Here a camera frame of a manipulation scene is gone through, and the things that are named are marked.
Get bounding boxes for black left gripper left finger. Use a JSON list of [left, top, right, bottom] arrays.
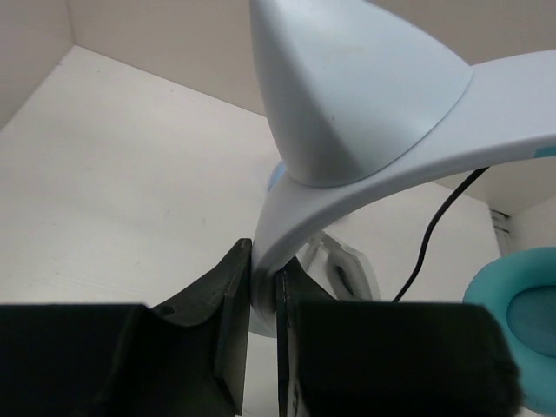
[[1, 239, 252, 416]]

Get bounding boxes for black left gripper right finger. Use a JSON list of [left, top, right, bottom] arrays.
[[275, 261, 521, 416]]

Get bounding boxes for thin black audio cable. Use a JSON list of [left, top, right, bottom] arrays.
[[390, 167, 490, 303]]

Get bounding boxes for teal cat-ear headphones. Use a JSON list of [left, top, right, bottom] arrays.
[[247, 0, 556, 338]]

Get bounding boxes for grey white headphones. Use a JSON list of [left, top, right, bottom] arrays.
[[298, 230, 381, 301]]

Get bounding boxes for aluminium rail right side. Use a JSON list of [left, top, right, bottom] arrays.
[[489, 208, 513, 256]]

